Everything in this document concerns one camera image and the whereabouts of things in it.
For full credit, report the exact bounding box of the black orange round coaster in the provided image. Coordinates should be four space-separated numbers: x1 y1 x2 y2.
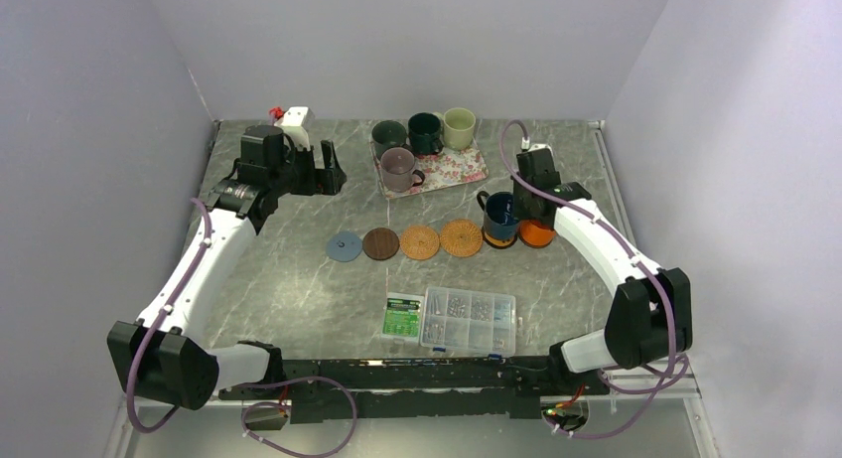
484 235 518 249

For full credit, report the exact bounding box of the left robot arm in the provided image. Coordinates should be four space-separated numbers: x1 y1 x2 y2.
106 125 347 410

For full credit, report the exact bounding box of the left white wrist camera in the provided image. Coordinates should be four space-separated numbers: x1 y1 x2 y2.
268 106 314 151

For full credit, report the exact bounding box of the clear plastic screw organizer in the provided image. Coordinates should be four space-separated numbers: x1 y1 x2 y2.
419 286 517 357

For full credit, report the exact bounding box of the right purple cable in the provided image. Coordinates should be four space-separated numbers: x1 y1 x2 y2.
498 119 691 442

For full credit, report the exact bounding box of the blue smiley coaster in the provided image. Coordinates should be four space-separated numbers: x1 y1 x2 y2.
325 230 362 262

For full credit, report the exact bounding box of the dark green mug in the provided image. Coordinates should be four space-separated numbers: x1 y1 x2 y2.
407 112 443 156

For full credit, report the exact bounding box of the aluminium frame rail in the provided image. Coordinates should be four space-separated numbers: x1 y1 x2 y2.
104 356 708 458

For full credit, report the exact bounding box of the lilac mug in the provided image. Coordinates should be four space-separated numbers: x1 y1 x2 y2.
380 147 426 193

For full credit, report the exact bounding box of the green label small box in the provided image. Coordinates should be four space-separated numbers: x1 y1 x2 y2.
379 292 425 345

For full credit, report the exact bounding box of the grey mug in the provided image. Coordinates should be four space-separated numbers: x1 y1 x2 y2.
371 120 407 160

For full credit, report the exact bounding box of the right side aluminium rail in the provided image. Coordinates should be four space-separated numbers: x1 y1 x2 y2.
587 119 673 358

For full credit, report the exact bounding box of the navy blue mug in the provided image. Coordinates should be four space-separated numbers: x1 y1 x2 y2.
476 191 519 239

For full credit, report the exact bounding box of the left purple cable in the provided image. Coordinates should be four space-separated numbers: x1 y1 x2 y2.
124 198 358 458

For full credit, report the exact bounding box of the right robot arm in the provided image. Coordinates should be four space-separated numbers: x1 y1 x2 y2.
512 147 693 393

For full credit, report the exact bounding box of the cream mug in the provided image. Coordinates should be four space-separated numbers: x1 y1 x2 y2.
436 107 477 151

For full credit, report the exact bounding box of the floral tray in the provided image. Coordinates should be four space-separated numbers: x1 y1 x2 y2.
369 141 489 200

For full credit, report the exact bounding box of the dark wood coaster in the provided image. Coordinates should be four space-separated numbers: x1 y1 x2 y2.
362 228 400 261

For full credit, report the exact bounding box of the orange mug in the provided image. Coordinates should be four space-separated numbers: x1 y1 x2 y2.
517 220 556 248

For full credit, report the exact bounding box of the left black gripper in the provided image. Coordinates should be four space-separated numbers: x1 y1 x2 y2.
270 140 347 197

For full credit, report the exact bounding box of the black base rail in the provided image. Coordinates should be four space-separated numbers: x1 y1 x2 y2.
218 356 609 424

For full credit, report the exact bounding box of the purple cable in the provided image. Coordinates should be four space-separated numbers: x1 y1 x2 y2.
124 198 358 458
498 119 691 442

